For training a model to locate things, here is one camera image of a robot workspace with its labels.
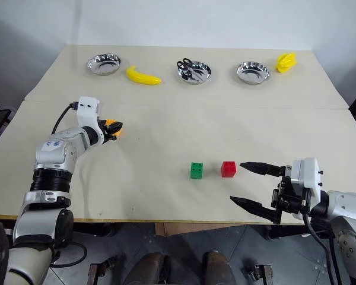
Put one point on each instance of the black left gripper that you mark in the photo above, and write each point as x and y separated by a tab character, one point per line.
104	130

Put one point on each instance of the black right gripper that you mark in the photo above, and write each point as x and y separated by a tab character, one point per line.
290	197

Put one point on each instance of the yellow toy cube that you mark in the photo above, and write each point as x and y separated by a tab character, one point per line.
120	133

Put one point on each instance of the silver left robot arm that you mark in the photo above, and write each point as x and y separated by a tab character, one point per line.
52	154

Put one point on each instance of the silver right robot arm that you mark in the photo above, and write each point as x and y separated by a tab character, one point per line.
348	207

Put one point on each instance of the red toy cube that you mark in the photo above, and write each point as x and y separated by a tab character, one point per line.
228	169

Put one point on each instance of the green toy cube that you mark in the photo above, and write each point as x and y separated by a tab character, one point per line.
196	171

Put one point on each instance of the steel bowl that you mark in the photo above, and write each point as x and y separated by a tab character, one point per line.
203	74
253	73
104	65

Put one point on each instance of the brown cardboard piece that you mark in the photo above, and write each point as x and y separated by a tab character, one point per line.
195	229

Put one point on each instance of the dark rounded shape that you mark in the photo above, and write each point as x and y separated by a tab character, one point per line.
148	268
219	268

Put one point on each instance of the yellow toy banana bunch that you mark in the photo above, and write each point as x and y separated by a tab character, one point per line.
286	62

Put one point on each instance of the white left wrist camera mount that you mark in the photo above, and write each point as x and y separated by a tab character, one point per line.
87	114

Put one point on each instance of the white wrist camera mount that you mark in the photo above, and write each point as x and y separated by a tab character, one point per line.
310	175
87	114

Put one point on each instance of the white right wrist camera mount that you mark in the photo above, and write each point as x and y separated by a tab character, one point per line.
310	175

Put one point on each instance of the metal floor bracket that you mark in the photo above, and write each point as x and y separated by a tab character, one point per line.
259	273
102	267

